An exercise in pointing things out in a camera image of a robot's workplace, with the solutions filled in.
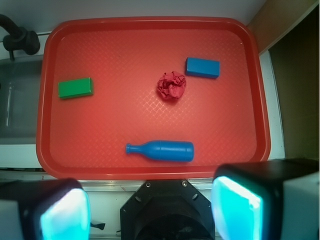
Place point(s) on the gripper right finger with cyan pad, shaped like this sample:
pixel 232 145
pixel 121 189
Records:
pixel 270 200

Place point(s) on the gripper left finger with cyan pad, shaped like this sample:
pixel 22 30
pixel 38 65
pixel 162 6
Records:
pixel 44 210

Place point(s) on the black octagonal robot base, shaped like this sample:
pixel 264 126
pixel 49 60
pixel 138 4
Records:
pixel 167 210

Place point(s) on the green rectangular block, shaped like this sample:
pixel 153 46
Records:
pixel 75 88

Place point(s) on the blue rectangular block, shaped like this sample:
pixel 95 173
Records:
pixel 199 67

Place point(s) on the red plastic tray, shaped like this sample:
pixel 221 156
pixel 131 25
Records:
pixel 85 137

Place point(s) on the blue plastic bottle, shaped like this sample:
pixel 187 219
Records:
pixel 164 150

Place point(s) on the grey sink basin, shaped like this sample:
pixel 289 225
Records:
pixel 19 99

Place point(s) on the crumpled red paper ball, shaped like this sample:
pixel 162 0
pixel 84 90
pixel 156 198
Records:
pixel 171 86

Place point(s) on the black faucet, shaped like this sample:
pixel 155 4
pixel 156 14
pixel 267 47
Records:
pixel 18 38

